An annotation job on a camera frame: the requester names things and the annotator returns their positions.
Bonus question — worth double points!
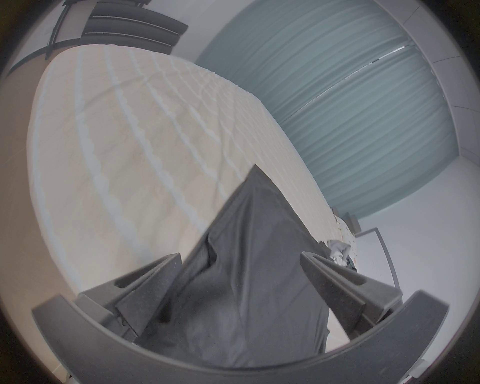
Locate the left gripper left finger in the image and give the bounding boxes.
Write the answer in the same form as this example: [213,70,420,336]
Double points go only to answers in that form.
[76,253,184,341]

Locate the bed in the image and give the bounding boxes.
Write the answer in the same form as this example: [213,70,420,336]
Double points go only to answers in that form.
[26,44,402,355]

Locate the black T-shirt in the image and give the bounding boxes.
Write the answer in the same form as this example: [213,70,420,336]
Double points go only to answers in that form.
[135,163,331,370]

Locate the black chest of drawers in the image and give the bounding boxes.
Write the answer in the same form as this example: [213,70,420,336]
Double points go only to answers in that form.
[47,0,189,55]

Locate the grey bedside table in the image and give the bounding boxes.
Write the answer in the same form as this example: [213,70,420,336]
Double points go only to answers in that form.
[342,212,361,232]

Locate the white printed pillow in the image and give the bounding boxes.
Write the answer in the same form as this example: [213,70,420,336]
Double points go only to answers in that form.
[332,215,356,244]

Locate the pile of clothes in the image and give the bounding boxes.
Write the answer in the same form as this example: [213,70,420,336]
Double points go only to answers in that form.
[319,240,358,271]

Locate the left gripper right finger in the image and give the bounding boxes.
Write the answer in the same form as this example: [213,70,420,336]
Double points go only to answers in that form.
[299,251,403,336]

